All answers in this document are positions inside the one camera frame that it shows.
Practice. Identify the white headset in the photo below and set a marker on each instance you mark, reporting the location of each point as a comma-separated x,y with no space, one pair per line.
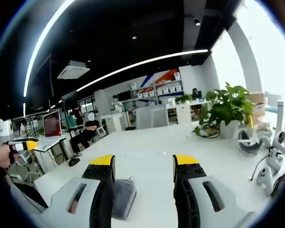
249,142

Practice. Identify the ceiling air conditioner unit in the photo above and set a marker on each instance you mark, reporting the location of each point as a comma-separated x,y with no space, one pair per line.
73,70

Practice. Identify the cardboard box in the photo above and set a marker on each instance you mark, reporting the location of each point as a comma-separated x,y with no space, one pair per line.
257,102

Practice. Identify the grey shelf with white bins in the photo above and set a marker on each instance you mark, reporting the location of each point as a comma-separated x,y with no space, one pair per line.
161,89

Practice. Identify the white office chair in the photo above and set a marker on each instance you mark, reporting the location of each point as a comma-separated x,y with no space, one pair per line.
26,164

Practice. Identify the grey towel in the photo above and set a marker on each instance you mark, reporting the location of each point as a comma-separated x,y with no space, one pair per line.
123,199

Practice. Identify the person's left hand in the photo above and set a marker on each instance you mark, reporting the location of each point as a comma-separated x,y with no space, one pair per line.
1,155

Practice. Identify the black monitor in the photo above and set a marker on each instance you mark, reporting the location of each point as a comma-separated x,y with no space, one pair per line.
124,95

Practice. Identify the ceiling spot lamp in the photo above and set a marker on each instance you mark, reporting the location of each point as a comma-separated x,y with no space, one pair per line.
196,21

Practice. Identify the green potted plant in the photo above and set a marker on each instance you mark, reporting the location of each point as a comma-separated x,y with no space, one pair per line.
228,109

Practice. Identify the white stand frame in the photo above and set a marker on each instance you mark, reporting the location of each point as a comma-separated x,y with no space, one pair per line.
280,128

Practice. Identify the white hand controller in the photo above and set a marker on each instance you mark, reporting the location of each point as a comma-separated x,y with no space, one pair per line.
274,158
264,178

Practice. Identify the long ceiling light strip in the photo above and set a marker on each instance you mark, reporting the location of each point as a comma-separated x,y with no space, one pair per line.
38,45
142,64

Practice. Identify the white partition panel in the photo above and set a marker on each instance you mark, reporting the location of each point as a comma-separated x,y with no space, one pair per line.
152,116

